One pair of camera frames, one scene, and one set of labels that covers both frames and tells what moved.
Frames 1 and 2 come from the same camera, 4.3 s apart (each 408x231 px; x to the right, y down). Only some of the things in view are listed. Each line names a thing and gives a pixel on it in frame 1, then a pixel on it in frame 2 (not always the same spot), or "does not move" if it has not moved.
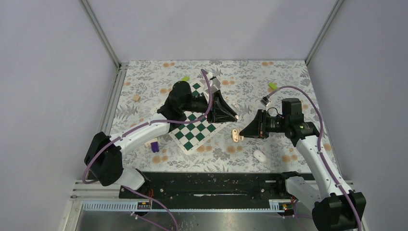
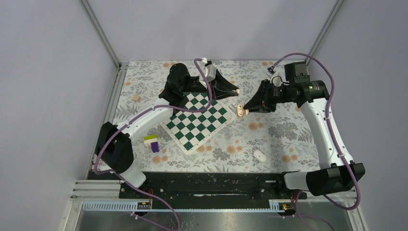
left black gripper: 220,112 → 222,88
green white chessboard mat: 191,136 does not move
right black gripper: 258,127 → 261,102
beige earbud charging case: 235,136 → 241,111
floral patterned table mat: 248,87 does not move
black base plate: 210,186 does not move
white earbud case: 259,156 does not move
